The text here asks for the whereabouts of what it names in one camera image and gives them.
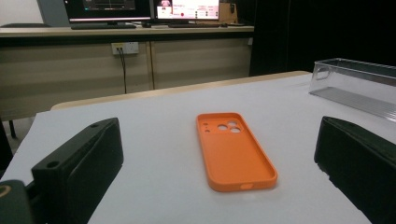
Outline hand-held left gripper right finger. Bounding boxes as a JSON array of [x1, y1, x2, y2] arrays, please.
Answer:
[[313, 116, 396, 224]]

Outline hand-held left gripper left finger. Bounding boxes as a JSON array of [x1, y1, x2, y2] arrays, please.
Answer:
[[31, 117, 124, 224]]

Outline clear plastic container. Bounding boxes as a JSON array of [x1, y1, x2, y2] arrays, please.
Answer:
[[308, 57, 396, 123]]

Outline orange phone case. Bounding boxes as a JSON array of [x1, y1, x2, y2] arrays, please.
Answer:
[[195, 112, 278, 192]]

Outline beige office desk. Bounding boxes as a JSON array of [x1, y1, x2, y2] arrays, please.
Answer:
[[0, 25, 255, 122]]

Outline white table sheet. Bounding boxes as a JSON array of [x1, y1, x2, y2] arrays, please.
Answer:
[[0, 73, 396, 224]]

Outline black curtain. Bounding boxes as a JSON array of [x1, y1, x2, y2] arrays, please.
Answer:
[[248, 0, 396, 77]]

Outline black keyboard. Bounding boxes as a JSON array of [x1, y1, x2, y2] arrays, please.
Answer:
[[70, 22, 137, 31], [167, 22, 220, 29]]

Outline wide dark computer monitor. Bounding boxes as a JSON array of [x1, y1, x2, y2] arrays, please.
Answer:
[[64, 0, 154, 25]]

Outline computer monitor with bright screen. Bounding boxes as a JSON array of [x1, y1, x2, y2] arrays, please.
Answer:
[[153, 0, 221, 22]]

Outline brown cardboard box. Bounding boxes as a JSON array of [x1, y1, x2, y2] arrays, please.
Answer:
[[219, 1, 239, 24]]

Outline black power cable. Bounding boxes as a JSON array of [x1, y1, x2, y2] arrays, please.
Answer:
[[117, 47, 128, 94]]

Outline white wall socket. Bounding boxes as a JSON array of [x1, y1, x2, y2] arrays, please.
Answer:
[[111, 41, 140, 56]]

